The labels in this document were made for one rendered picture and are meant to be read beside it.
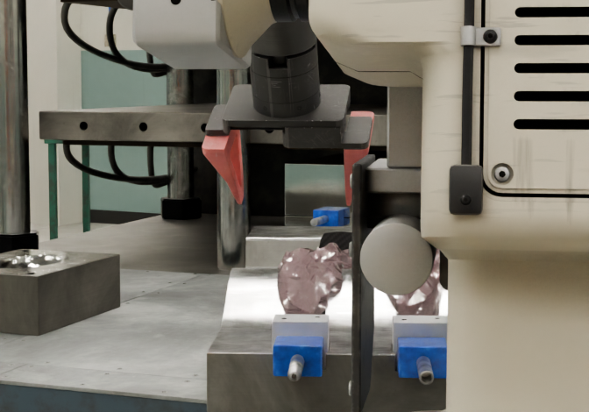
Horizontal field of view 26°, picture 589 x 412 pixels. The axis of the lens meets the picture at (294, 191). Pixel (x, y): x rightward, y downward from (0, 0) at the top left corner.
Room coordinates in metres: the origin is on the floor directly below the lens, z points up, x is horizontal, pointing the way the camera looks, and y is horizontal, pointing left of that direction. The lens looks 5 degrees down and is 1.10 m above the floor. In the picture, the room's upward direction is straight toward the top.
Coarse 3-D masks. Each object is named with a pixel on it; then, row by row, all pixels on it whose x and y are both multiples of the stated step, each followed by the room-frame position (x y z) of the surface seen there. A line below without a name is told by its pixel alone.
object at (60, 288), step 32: (0, 256) 1.62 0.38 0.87; (32, 256) 1.63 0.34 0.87; (64, 256) 1.63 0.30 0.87; (96, 256) 1.62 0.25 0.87; (0, 288) 1.47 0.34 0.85; (32, 288) 1.46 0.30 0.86; (64, 288) 1.51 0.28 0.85; (96, 288) 1.59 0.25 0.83; (0, 320) 1.47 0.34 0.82; (32, 320) 1.46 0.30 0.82; (64, 320) 1.51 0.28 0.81
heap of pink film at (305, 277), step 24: (288, 264) 1.30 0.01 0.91; (312, 264) 1.30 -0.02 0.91; (336, 264) 1.30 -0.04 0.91; (288, 288) 1.27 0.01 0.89; (312, 288) 1.26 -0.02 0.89; (432, 288) 1.26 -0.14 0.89; (288, 312) 1.25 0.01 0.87; (312, 312) 1.25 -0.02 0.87; (408, 312) 1.24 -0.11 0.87; (432, 312) 1.24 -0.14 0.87
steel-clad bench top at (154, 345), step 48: (144, 288) 1.79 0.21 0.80; (192, 288) 1.79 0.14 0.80; (0, 336) 1.46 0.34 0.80; (48, 336) 1.46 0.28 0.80; (96, 336) 1.46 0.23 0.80; (144, 336) 1.46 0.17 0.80; (192, 336) 1.46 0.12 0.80; (48, 384) 1.22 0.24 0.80; (96, 384) 1.22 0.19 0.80; (144, 384) 1.22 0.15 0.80; (192, 384) 1.22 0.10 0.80
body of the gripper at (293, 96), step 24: (312, 48) 1.05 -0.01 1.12; (264, 72) 1.04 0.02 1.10; (288, 72) 1.04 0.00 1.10; (312, 72) 1.05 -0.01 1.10; (240, 96) 1.09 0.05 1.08; (264, 96) 1.05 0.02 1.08; (288, 96) 1.05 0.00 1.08; (312, 96) 1.06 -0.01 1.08; (336, 96) 1.08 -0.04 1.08; (240, 120) 1.06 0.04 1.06; (264, 120) 1.05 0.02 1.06; (288, 120) 1.05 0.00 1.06; (312, 120) 1.05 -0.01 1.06; (336, 120) 1.05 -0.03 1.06
